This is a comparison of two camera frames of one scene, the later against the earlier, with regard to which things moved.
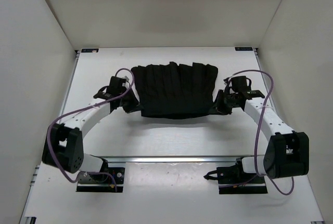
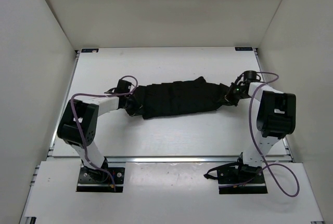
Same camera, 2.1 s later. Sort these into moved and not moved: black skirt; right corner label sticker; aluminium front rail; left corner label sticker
Moved: black skirt
Not moved: right corner label sticker; aluminium front rail; left corner label sticker
